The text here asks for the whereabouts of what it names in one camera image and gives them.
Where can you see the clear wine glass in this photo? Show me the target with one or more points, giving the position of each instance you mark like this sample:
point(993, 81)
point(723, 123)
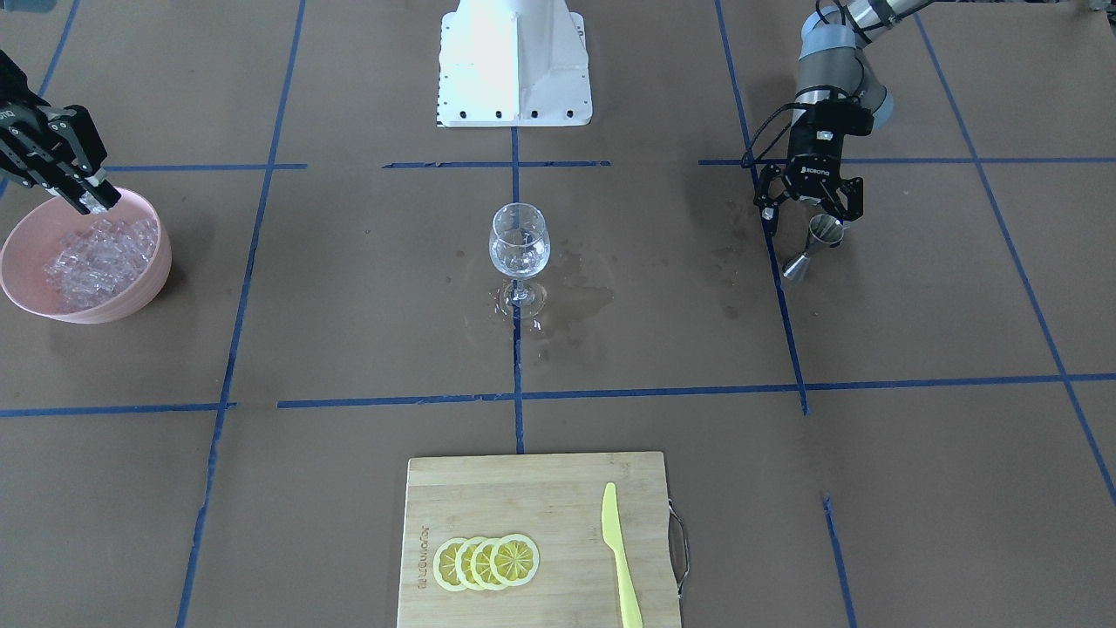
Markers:
point(519, 246)

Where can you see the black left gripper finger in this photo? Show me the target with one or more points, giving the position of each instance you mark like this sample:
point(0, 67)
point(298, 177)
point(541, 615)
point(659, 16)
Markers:
point(773, 189)
point(842, 198)

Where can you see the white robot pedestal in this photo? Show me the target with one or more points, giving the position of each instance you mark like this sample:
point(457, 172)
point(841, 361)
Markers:
point(513, 64)

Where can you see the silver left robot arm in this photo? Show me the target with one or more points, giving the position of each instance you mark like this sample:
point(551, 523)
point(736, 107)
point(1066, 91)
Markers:
point(837, 95)

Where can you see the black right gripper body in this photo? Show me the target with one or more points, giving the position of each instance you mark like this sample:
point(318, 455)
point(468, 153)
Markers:
point(17, 131)

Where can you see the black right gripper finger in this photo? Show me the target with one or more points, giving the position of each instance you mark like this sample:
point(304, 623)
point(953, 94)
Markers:
point(84, 199)
point(110, 194)

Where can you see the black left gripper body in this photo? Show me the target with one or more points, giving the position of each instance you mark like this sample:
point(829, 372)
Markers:
point(812, 157)

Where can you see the yellow plastic knife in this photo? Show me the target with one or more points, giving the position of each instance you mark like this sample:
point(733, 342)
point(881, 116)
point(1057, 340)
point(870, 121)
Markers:
point(612, 534)

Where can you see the yellow lemon slice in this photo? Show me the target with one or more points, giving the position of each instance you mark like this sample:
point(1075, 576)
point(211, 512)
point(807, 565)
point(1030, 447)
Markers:
point(463, 563)
point(445, 565)
point(481, 565)
point(517, 560)

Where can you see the bamboo cutting board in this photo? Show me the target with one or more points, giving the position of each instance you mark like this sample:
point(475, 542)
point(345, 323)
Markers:
point(538, 540)

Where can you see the steel cocktail jigger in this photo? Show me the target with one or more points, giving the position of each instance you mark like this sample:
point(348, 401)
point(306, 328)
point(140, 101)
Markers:
point(823, 232)

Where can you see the clear ice cube pile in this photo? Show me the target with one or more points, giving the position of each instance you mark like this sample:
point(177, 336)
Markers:
point(97, 264)

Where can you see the pink ribbed bowl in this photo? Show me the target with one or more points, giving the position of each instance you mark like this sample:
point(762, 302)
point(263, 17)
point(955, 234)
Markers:
point(37, 238)

